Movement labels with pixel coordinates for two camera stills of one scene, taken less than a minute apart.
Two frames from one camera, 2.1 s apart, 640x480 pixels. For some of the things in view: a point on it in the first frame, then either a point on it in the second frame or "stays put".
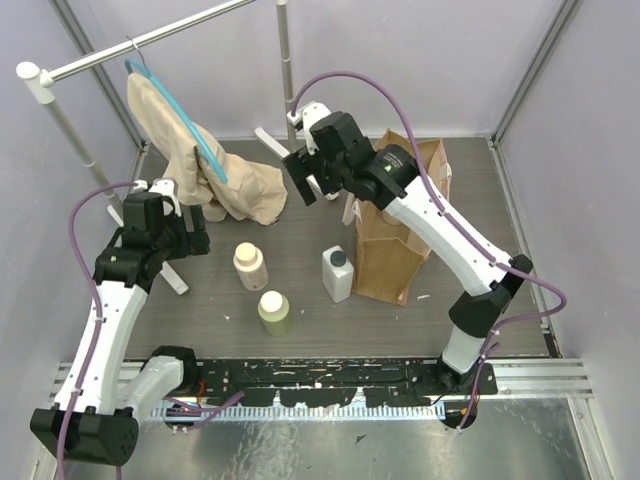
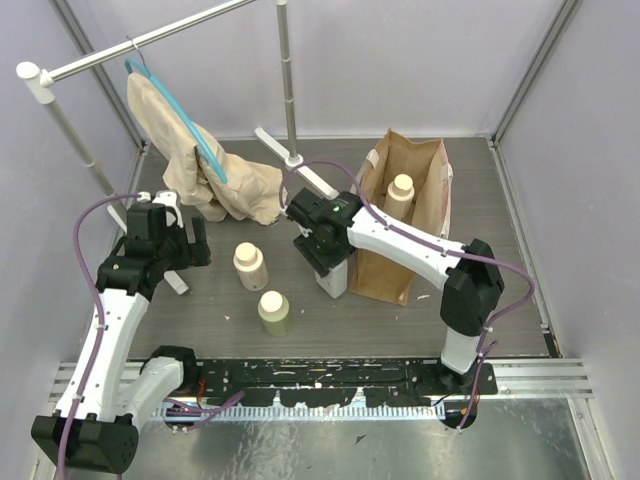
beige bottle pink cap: x=250 y=263 stays put
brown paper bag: x=387 y=258 stays put
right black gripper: x=304 y=164 to x=321 y=263
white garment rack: x=44 y=80 stays put
